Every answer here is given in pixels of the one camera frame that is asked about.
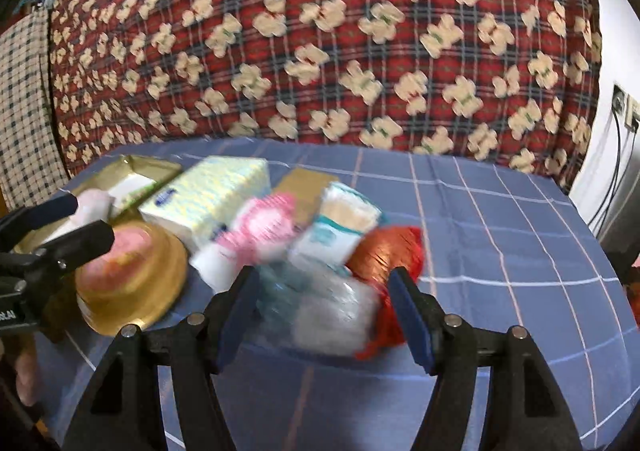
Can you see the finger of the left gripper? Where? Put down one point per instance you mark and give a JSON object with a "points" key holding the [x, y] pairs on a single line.
{"points": [[18, 223], [74, 249]]}

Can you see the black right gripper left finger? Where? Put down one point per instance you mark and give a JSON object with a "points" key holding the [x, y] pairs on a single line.
{"points": [[120, 408]]}

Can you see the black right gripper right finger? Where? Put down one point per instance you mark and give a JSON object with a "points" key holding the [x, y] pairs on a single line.
{"points": [[502, 372]]}

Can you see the pink crochet cloth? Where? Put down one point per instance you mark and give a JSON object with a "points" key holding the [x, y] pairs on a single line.
{"points": [[259, 233]]}

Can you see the clear plastic bag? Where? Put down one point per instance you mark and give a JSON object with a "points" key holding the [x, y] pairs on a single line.
{"points": [[314, 309]]}

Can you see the red gold drawstring pouch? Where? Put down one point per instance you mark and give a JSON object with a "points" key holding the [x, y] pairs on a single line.
{"points": [[379, 253]]}

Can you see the person's left hand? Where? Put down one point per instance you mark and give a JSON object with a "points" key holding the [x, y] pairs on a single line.
{"points": [[21, 353]]}

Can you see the gold round tin lid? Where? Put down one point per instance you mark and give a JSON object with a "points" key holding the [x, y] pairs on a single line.
{"points": [[136, 282]]}

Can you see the beige checked cloth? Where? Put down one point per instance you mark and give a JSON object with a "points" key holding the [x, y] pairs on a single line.
{"points": [[32, 167]]}

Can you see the gold metal tin tray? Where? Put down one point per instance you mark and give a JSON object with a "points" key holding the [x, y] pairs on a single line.
{"points": [[113, 194]]}

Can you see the green patterned tissue box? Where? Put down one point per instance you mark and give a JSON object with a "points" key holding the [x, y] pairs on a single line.
{"points": [[205, 198]]}

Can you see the blue checked tablecloth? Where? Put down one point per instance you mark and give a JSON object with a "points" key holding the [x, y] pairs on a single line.
{"points": [[503, 248]]}

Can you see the brown cardboard piece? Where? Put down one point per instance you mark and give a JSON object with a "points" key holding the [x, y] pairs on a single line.
{"points": [[306, 186]]}

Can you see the cotton swab pack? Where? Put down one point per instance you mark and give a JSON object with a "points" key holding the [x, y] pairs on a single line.
{"points": [[344, 217]]}

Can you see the red plaid teddy bear blanket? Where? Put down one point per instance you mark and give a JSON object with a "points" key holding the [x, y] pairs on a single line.
{"points": [[507, 82]]}

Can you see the wall power socket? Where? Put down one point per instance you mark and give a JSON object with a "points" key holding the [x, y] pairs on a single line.
{"points": [[626, 106]]}

